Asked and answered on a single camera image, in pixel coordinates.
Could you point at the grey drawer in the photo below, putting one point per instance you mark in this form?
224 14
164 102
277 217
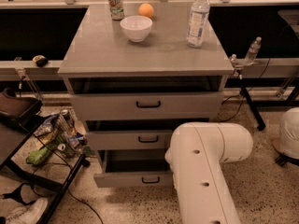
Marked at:
133 168
125 140
126 106

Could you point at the black tripod stand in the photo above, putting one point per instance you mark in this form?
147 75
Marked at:
238 67

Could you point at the small clear water bottle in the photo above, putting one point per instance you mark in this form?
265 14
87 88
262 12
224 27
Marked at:
253 51

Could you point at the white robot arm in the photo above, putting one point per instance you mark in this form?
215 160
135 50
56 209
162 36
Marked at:
197 150

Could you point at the green soda can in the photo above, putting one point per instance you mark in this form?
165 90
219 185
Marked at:
116 9

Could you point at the brown bag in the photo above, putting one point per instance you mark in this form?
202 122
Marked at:
16 112

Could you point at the grey drawer cabinet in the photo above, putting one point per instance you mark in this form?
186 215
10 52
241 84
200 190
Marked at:
103 60

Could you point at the black chair base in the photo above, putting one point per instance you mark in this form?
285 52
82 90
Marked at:
281 160

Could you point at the white shoe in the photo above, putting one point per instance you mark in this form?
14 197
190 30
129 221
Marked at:
27 214

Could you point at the white bowl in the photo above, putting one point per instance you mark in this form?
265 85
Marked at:
136 28

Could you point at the orange fruit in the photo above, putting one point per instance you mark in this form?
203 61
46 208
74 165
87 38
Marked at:
146 10

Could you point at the wire basket of snacks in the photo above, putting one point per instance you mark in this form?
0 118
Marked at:
58 133

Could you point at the large clear water bottle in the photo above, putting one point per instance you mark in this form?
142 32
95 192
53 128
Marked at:
197 23

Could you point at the green snack bag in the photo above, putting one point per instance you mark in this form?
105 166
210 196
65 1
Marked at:
38 156

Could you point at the black tape measure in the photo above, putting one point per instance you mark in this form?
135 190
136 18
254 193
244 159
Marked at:
40 60

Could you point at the black side table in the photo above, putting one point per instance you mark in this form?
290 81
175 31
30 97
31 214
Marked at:
11 142

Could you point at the grey middle drawer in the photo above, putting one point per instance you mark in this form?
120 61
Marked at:
125 140

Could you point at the grey bottom drawer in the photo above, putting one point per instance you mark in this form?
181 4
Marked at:
133 168

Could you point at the grey top drawer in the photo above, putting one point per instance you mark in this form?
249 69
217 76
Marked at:
126 106

